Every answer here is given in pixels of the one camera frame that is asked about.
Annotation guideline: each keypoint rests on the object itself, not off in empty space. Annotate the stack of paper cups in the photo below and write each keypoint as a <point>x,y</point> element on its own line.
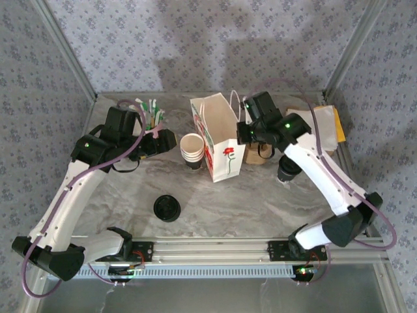
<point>192,153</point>

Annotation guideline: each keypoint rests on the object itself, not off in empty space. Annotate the black mounting plate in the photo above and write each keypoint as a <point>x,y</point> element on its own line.
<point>275,251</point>
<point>146,251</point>

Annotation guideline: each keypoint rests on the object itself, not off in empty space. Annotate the stack of white napkins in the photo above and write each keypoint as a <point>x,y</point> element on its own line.
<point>327,152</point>

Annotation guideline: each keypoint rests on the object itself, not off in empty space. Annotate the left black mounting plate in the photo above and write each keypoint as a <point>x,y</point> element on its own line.
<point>146,251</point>

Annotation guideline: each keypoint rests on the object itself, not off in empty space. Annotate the grey metal panel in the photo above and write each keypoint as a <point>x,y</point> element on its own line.
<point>211,296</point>

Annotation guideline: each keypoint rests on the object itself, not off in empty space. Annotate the right small circuit board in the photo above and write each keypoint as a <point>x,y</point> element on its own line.
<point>304,270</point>

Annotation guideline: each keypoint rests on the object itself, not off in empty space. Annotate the black paper coffee cup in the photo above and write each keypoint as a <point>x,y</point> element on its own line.
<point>284,179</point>

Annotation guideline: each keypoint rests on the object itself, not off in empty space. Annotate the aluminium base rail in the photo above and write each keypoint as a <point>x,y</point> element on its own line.
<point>211,251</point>

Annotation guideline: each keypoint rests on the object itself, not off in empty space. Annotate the white paper napkin stack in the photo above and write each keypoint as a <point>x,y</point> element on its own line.
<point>325,130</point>

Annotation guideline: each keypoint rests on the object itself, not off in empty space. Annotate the paper wrapped drinking straw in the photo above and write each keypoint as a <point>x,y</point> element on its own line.
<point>138,100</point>
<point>152,103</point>
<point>160,114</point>

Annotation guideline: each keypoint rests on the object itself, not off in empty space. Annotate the brown pulp cup carrier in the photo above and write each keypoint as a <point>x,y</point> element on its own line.
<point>252,156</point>

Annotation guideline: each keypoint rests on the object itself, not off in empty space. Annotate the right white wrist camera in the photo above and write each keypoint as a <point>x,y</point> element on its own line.
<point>248,115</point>

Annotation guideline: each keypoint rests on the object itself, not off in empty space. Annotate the small circuit board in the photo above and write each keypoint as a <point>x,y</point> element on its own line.
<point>304,270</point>
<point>125,270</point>

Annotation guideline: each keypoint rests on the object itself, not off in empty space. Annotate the stack of black lids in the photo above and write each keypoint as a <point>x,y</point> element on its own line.
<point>166,208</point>

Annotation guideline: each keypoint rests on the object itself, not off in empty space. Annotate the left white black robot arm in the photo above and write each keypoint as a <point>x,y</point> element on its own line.
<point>75,202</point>

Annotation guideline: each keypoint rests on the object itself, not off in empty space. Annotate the white floral paper bag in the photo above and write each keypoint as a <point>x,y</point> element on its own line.
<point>228,159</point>

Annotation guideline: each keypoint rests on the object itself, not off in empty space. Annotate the aluminium corner post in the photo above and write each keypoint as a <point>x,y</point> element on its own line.
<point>352,49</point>
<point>66,49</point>

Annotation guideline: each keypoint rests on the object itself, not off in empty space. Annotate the left small circuit board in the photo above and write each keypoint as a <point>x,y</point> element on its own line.
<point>125,270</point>

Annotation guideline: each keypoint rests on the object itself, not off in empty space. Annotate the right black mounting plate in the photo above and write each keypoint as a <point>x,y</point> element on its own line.
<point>275,251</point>

